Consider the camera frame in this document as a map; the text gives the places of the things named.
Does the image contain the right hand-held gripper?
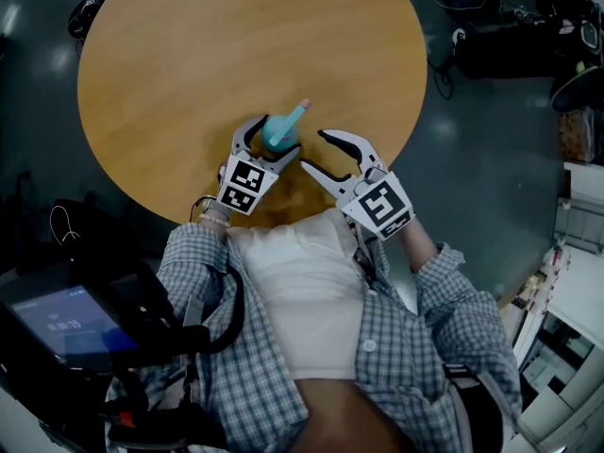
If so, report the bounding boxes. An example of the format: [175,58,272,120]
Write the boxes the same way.
[299,128,416,242]

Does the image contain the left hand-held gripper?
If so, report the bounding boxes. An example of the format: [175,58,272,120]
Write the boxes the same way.
[217,113,303,217]

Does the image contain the teal spray bottle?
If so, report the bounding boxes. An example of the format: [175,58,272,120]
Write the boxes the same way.
[260,113,301,154]

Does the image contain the teal spray head pink tip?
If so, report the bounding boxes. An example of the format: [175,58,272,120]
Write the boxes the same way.
[276,97,313,142]

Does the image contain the person's right forearm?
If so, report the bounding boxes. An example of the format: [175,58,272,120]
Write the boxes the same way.
[396,215,441,274]

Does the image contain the person's left forearm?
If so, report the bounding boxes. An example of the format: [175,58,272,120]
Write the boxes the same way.
[196,194,233,229]

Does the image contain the white undershirt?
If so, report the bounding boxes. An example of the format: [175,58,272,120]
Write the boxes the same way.
[226,208,374,381]

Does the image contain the plaid checked shirt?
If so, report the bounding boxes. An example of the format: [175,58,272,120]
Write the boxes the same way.
[104,222,524,453]

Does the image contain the brown trousers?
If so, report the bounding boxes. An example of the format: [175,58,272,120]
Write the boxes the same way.
[291,376,426,453]

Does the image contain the phone with lit screen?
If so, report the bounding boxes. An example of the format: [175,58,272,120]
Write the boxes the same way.
[8,284,141,365]

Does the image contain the white cabinet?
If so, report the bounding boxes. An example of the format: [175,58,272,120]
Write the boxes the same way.
[499,160,604,453]

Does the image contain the white beaded bracelet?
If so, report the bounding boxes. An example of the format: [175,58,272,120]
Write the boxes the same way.
[197,211,232,229]

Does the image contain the black cable on floor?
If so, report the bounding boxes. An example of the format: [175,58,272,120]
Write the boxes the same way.
[427,40,457,101]

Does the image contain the black curved strap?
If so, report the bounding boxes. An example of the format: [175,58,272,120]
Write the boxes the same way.
[202,252,247,356]

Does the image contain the white cable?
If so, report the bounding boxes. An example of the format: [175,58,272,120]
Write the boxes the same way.
[48,204,82,246]

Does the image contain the black phone mount rig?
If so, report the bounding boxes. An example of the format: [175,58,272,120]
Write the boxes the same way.
[0,252,223,453]

